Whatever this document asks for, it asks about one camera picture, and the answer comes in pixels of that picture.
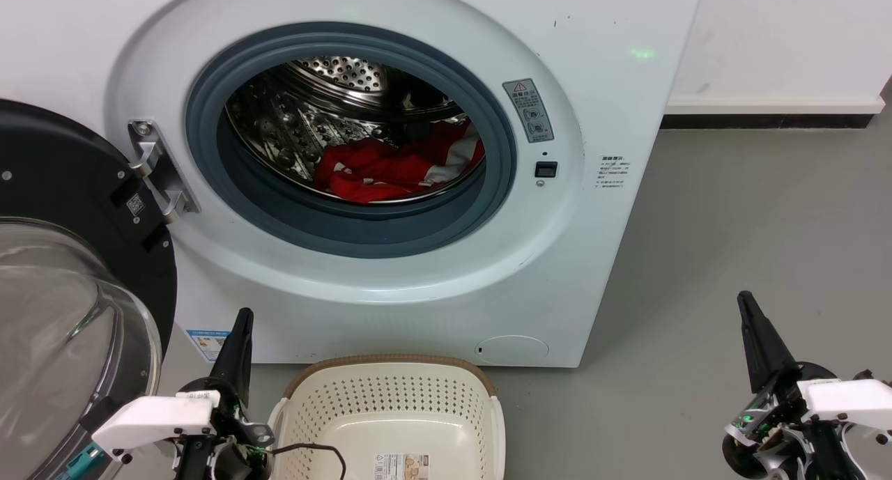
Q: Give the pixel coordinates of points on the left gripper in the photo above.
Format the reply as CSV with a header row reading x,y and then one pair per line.
x,y
233,445

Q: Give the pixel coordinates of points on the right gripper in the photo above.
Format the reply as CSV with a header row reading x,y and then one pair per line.
x,y
780,431

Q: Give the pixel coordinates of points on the cream laundry basket brown rim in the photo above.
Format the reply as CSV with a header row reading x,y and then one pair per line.
x,y
390,410

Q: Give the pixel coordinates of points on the red and white garment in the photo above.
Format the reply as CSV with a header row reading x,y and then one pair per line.
x,y
376,170

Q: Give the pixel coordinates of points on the stainless steel washing machine drum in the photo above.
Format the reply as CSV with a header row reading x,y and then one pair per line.
x,y
279,125

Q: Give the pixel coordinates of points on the washing machine door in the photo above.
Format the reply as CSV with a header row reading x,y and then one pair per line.
x,y
56,166

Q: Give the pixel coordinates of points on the blue and white energy sticker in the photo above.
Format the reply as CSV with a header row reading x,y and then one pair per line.
x,y
208,344

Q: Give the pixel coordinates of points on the grey rubber door gasket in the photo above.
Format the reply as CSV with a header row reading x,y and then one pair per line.
x,y
348,236

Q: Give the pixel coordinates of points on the white QR code sticker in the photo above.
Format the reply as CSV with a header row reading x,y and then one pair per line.
x,y
135,204

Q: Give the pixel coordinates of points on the white front-load washing machine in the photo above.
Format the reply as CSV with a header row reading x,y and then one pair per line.
x,y
592,257

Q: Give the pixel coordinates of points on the paper product label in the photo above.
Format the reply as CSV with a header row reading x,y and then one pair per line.
x,y
401,467

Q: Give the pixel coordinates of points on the silver metal door hinge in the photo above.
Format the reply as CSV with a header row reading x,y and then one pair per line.
x,y
157,166

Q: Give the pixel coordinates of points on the small printed text label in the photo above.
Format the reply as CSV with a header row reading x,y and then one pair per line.
x,y
613,171

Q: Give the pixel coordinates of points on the white and black baseboard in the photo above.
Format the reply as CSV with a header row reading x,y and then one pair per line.
x,y
766,112

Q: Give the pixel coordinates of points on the round white filter cover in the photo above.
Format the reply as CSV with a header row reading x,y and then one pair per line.
x,y
512,350

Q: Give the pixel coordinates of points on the black door latch socket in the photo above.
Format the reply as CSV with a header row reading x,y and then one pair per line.
x,y
546,169

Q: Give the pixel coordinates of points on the grey warning sticker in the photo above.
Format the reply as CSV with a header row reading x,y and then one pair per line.
x,y
528,111

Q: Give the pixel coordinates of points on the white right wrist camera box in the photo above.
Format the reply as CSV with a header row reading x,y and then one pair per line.
x,y
847,403

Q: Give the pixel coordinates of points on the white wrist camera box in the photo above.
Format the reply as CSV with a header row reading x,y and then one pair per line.
x,y
153,419
847,403

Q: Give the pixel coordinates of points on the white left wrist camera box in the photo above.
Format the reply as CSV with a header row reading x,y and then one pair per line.
x,y
153,419

